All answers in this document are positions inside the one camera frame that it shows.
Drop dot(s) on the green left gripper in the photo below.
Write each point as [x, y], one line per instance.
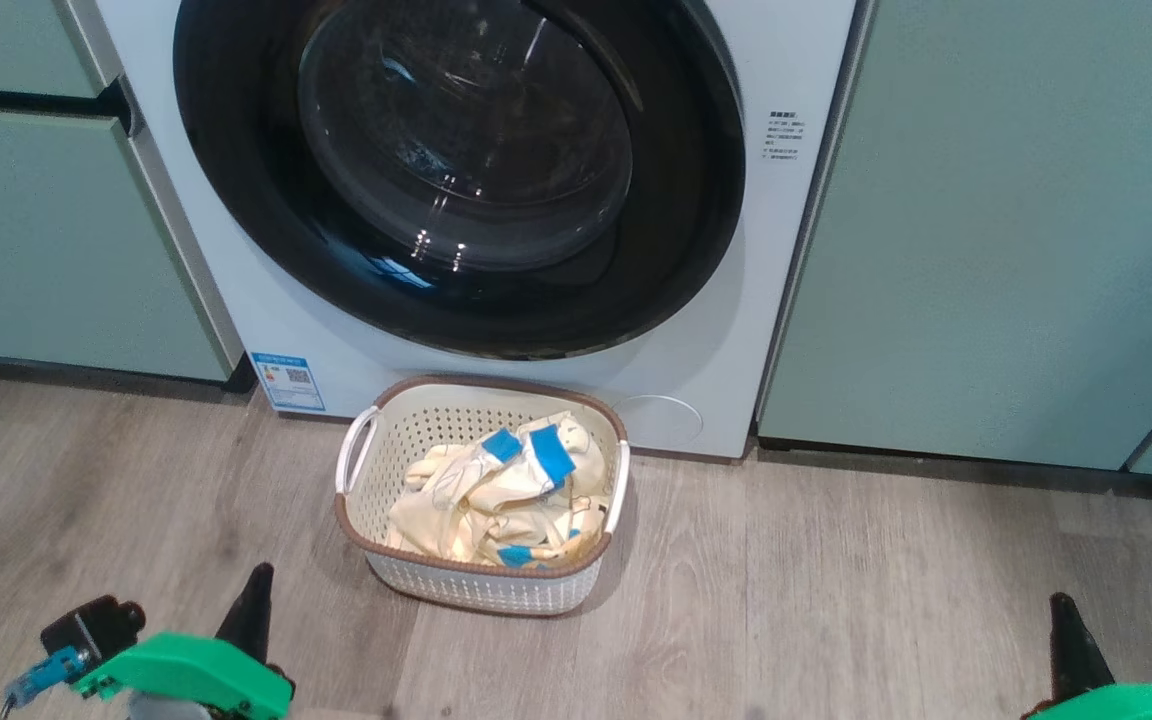
[186, 675]

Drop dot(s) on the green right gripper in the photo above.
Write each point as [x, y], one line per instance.
[1136, 702]

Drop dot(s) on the cream garment with blue patches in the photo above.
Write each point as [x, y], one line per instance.
[551, 455]

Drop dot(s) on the black round washing machine door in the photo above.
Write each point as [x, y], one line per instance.
[236, 150]

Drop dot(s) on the cream perforated laundry basket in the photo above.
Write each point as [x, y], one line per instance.
[466, 590]

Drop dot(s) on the white washing machine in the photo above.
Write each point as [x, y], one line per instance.
[696, 330]

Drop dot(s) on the blue energy label sticker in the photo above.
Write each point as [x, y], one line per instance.
[288, 380]

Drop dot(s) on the pale green drawer cabinet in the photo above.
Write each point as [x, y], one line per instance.
[46, 230]

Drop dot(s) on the round filter cover panel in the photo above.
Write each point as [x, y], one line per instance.
[661, 425]

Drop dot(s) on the white text warning sticker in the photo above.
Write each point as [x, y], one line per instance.
[784, 135]

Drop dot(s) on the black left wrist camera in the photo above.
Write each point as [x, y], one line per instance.
[91, 625]

